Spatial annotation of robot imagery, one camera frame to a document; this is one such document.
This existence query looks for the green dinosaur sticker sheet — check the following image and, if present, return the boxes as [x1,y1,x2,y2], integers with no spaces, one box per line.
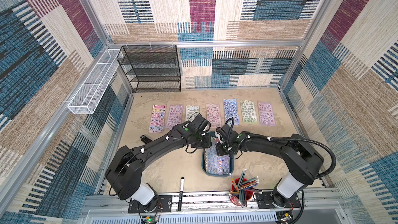
[186,105,200,121]

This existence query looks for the pink bonbon sticker sheet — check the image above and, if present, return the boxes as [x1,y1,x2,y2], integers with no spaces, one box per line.
[206,104,221,128]

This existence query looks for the purple sticker sheet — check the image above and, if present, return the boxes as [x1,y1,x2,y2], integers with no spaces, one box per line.
[166,105,183,130]

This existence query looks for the blue penguin sticker sheet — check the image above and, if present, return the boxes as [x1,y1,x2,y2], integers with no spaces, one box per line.
[223,99,240,125]

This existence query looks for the green frog sticker sheet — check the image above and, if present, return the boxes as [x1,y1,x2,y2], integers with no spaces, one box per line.
[240,100,258,123]

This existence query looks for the pink cat sticker sheet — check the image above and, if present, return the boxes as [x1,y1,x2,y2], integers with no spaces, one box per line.
[149,105,166,133]

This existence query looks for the pink character sticker sheet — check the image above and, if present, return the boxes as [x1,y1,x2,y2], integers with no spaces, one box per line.
[258,102,276,126]

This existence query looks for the pastel sticker sheet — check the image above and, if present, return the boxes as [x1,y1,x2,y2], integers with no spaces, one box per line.
[204,145,231,176]

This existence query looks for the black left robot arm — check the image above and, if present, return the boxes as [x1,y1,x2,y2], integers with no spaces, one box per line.
[105,114,211,212]

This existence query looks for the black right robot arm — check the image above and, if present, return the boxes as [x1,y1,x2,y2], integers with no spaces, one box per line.
[215,124,328,208]

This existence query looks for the red pencil cup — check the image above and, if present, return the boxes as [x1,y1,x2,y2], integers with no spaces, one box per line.
[229,178,254,205]

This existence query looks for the black marker pen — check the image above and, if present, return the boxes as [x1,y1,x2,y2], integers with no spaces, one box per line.
[177,177,184,212]

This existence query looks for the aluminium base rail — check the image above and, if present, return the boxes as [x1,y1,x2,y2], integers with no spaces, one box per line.
[78,188,354,224]

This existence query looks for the black wire shelf rack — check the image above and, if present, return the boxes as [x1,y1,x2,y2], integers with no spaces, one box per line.
[117,45,181,93]

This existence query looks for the black corrugated cable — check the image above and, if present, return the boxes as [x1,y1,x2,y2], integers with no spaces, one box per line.
[223,117,337,224]

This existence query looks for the white wire mesh basket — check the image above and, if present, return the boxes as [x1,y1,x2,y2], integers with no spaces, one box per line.
[68,49,119,115]

